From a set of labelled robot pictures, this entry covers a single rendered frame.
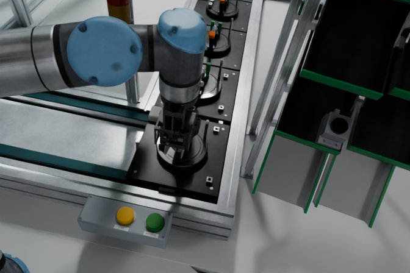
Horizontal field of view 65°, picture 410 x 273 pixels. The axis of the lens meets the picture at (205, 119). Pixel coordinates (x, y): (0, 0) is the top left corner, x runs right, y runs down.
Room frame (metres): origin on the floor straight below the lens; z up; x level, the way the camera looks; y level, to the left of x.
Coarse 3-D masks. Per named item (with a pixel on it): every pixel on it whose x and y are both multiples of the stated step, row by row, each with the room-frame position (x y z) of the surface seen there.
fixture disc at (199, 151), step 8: (200, 136) 0.55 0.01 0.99; (192, 144) 0.52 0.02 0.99; (200, 144) 0.52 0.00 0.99; (160, 152) 0.47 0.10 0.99; (168, 152) 0.48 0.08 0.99; (184, 152) 0.49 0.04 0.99; (192, 152) 0.49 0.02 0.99; (200, 152) 0.50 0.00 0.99; (160, 160) 0.46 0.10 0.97; (168, 160) 0.45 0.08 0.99; (184, 160) 0.46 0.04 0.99; (192, 160) 0.47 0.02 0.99; (200, 160) 0.47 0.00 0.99; (176, 168) 0.44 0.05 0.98; (184, 168) 0.44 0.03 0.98; (192, 168) 0.45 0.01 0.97
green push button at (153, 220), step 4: (148, 216) 0.31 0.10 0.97; (152, 216) 0.31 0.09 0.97; (156, 216) 0.31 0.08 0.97; (160, 216) 0.31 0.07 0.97; (148, 220) 0.30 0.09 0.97; (152, 220) 0.30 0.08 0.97; (156, 220) 0.30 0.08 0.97; (160, 220) 0.30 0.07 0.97; (148, 224) 0.29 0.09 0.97; (152, 224) 0.29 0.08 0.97; (156, 224) 0.29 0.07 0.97; (160, 224) 0.29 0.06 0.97; (148, 228) 0.28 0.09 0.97; (152, 228) 0.28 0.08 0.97; (156, 228) 0.28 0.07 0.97
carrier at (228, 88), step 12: (204, 72) 0.76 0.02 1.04; (216, 72) 0.85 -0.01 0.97; (228, 72) 0.86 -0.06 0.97; (204, 84) 0.76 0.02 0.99; (216, 84) 0.77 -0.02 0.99; (228, 84) 0.80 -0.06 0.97; (204, 96) 0.71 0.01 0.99; (216, 96) 0.72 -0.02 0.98; (228, 96) 0.74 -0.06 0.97; (204, 108) 0.67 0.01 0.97; (216, 108) 0.68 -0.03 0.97; (228, 108) 0.69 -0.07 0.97; (204, 120) 0.64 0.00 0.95; (216, 120) 0.64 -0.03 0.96; (228, 120) 0.64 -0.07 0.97
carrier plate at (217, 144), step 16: (208, 128) 0.60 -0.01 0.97; (224, 128) 0.61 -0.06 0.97; (144, 144) 0.51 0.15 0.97; (208, 144) 0.54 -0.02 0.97; (224, 144) 0.55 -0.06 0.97; (144, 160) 0.46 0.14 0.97; (208, 160) 0.49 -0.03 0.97; (224, 160) 0.49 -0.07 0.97; (128, 176) 0.40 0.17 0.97; (144, 176) 0.41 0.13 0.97; (160, 176) 0.42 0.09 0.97; (176, 176) 0.42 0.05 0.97; (192, 176) 0.43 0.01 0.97; (208, 176) 0.44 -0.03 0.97; (192, 192) 0.39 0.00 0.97; (208, 192) 0.39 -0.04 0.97
